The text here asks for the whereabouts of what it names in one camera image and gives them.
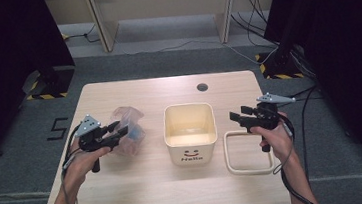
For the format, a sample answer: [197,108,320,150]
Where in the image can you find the person's right hand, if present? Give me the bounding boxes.
[249,110,298,168]

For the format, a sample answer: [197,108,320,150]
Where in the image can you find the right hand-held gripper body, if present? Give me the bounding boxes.
[242,90,302,155]

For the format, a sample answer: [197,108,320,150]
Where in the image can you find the black stand base striped tape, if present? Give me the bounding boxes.
[23,64,78,102]
[254,48,305,83]

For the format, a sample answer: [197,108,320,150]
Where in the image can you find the cream plastic trash bin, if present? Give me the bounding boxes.
[160,100,221,169]

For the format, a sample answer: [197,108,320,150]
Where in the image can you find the black floor cables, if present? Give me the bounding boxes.
[287,83,330,204]

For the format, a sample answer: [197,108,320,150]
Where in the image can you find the round grey table cable hole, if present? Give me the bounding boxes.
[195,82,209,93]

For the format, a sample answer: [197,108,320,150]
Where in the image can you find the blue crumpled wrapper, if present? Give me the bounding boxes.
[127,125,145,142]

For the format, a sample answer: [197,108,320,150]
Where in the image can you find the black curtain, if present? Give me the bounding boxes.
[261,0,362,204]
[0,0,85,168]

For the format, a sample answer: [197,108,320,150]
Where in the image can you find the white floor cable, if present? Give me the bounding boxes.
[119,32,280,79]

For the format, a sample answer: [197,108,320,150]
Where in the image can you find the black cables from wall socket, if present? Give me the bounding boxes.
[228,0,280,52]

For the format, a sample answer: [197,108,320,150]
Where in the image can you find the right hand-held gripper cable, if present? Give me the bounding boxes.
[266,108,323,204]

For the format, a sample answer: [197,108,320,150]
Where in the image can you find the light wooden desk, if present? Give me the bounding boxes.
[42,0,287,62]

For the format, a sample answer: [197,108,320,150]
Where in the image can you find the clear plastic trash bag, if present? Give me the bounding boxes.
[107,104,149,158]

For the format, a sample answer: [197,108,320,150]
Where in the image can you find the person's left hand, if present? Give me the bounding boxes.
[61,145,115,191]

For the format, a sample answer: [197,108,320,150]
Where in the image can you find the cream square bin rim ring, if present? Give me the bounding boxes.
[222,127,276,179]

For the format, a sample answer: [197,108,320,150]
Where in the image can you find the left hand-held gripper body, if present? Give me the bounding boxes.
[73,111,123,175]

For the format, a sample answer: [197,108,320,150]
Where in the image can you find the black floor cable yellow plug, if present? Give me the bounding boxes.
[60,23,101,47]

